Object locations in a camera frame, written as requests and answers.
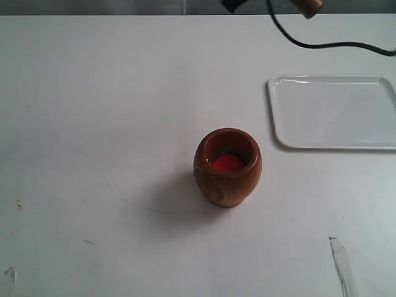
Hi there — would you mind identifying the clear tape strip right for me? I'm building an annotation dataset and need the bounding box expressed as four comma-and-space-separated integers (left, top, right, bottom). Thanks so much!
329, 237, 359, 297

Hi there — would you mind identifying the white rectangular tray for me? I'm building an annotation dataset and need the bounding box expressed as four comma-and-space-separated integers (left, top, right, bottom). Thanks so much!
266, 75, 395, 151

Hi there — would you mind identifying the red round fruit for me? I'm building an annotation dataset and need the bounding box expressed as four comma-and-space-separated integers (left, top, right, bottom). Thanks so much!
212, 154, 245, 172

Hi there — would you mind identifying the clear tape strip left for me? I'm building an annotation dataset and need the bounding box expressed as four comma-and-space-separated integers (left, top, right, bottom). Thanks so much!
1, 267, 15, 297

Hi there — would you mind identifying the brown wooden mortar cup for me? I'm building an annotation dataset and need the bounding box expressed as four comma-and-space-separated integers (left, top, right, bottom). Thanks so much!
193, 127, 262, 208

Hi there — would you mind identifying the clear tape strip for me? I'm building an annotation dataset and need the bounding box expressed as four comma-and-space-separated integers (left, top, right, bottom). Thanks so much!
329, 237, 359, 297
1, 267, 15, 297

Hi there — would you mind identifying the brown wooden pestle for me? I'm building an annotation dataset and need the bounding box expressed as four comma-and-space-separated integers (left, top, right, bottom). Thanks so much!
290, 0, 324, 19

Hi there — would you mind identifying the black cable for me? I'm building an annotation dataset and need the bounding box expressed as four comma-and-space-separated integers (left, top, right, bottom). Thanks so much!
266, 0, 396, 57

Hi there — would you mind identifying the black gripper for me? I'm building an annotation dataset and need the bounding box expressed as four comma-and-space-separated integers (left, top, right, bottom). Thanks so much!
220, 0, 248, 14

